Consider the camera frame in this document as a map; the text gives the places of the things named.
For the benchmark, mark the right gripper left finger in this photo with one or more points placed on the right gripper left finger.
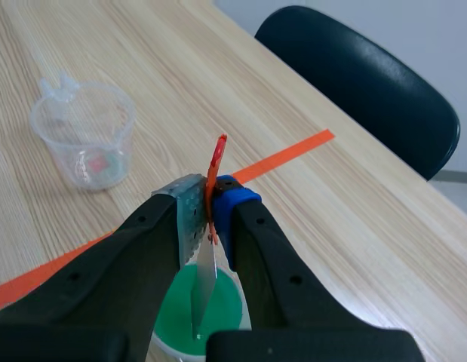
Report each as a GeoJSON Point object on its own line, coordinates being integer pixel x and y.
{"type": "Point", "coordinates": [105, 279]}

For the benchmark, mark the clear beaker with liquid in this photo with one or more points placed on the clear beaker with liquid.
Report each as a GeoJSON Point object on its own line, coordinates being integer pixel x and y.
{"type": "Point", "coordinates": [176, 313]}

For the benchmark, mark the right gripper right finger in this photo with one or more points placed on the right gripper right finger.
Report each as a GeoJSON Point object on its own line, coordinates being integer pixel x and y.
{"type": "Point", "coordinates": [278, 286]}

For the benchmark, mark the empty clear plastic beaker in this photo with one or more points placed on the empty clear plastic beaker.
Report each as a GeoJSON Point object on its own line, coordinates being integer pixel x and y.
{"type": "Point", "coordinates": [84, 135]}

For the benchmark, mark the dark blue chair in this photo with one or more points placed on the dark blue chair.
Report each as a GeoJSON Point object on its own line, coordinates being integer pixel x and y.
{"type": "Point", "coordinates": [369, 83]}

